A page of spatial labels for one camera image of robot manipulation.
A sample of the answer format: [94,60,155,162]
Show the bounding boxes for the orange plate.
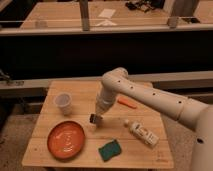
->
[47,121,85,160]

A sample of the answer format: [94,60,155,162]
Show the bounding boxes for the grey metal post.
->
[79,0,90,31]

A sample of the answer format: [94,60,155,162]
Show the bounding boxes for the orange marker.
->
[117,97,137,109]

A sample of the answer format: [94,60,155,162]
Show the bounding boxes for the black cable bundle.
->
[125,0,155,13]

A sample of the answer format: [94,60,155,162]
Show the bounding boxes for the clear plastic cup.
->
[54,93,72,115]

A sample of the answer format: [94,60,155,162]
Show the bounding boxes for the white paper sheet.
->
[99,9,115,18]

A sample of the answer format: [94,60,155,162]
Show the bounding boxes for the white plastic bottle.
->
[124,119,159,148]

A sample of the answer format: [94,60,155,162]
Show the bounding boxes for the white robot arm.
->
[95,67,213,171]

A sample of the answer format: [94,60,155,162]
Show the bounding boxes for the green sponge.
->
[98,139,122,162]

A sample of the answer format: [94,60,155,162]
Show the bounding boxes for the black whiteboard eraser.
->
[90,114,102,124]

